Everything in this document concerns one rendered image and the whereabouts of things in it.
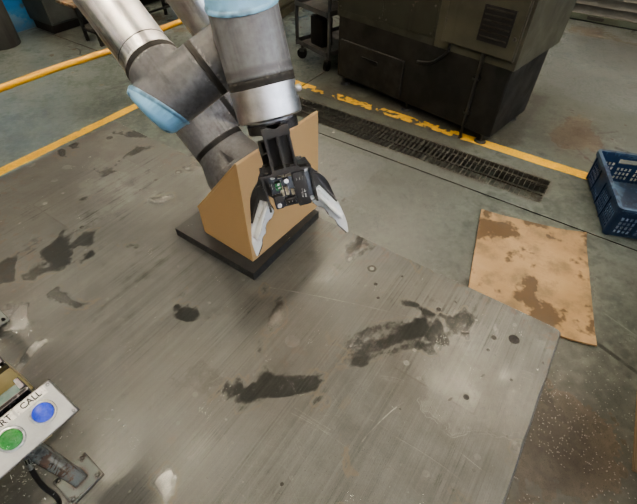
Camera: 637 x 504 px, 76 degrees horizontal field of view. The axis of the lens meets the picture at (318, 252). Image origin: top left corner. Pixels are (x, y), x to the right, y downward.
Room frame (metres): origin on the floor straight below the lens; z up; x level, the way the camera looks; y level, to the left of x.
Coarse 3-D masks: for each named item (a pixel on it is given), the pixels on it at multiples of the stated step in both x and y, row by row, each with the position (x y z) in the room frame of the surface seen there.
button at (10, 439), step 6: (6, 432) 0.22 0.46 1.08; (12, 432) 0.22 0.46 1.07; (18, 432) 0.22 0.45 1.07; (0, 438) 0.21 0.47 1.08; (6, 438) 0.21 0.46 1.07; (12, 438) 0.21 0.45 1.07; (18, 438) 0.21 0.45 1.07; (0, 444) 0.20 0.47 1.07; (6, 444) 0.20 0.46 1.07; (12, 444) 0.20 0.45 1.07; (18, 444) 0.20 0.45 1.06
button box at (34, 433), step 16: (48, 384) 0.29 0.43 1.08; (32, 400) 0.26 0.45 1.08; (48, 400) 0.27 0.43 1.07; (64, 400) 0.27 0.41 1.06; (16, 416) 0.24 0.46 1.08; (64, 416) 0.25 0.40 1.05; (0, 432) 0.22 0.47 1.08; (32, 432) 0.22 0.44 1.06; (48, 432) 0.23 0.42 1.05; (0, 448) 0.20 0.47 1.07; (16, 448) 0.20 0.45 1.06; (32, 448) 0.20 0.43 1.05; (0, 464) 0.18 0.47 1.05; (16, 464) 0.18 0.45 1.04
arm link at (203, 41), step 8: (208, 24) 0.66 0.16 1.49; (200, 32) 0.64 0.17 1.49; (208, 32) 0.63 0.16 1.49; (192, 40) 0.63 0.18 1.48; (200, 40) 0.63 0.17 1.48; (208, 40) 0.62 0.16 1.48; (200, 48) 0.61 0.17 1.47; (208, 48) 0.61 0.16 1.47; (216, 48) 0.61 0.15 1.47; (208, 56) 0.61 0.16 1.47; (216, 56) 0.61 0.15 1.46; (208, 64) 0.60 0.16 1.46; (216, 64) 0.60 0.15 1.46; (216, 72) 0.60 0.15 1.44; (224, 80) 0.61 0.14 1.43
